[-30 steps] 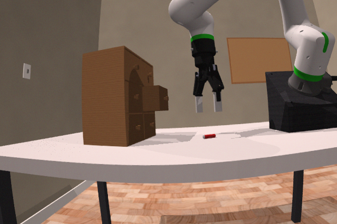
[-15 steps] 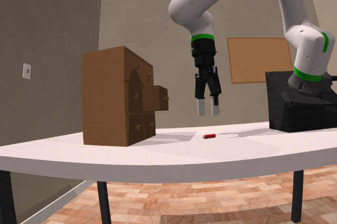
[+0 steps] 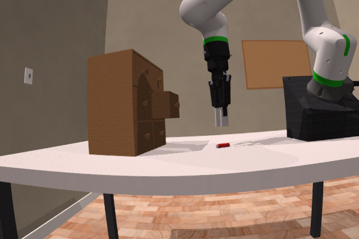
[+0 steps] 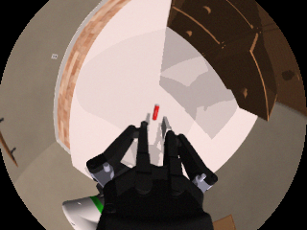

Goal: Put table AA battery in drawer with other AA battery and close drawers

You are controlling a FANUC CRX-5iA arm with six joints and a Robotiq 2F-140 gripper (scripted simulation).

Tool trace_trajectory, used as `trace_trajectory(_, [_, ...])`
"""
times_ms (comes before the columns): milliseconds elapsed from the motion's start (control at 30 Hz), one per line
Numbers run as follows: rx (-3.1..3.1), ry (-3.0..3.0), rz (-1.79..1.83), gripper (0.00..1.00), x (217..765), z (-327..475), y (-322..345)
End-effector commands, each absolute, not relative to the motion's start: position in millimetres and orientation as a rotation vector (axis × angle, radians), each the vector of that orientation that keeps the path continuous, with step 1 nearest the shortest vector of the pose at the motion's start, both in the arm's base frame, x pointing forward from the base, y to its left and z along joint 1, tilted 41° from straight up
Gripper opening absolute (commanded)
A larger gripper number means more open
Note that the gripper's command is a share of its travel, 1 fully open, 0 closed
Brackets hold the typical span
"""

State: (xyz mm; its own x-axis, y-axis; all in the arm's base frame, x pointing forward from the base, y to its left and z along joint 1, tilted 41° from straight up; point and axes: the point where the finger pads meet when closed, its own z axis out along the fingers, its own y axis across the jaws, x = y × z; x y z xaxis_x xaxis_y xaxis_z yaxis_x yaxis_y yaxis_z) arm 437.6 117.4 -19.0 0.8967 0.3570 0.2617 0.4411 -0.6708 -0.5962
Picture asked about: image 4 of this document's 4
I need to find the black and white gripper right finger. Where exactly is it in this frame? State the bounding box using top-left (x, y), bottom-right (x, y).
top-left (161, 116), bottom-right (218, 196)

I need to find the brown wooden chest of drawers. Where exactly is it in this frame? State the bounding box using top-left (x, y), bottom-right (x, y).
top-left (166, 0), bottom-right (307, 117)

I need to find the red cylinder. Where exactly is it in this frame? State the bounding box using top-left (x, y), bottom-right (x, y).
top-left (153, 104), bottom-right (159, 120)

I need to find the brown wooden drawer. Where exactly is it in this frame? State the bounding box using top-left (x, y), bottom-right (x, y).
top-left (212, 34), bottom-right (277, 121)
top-left (233, 0), bottom-right (275, 28)
top-left (204, 47), bottom-right (230, 88)
top-left (174, 0), bottom-right (253, 42)
top-left (261, 28), bottom-right (307, 113)
top-left (168, 7), bottom-right (220, 54)

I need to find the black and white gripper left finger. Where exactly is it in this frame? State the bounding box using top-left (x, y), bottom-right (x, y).
top-left (86, 113), bottom-right (153, 195)

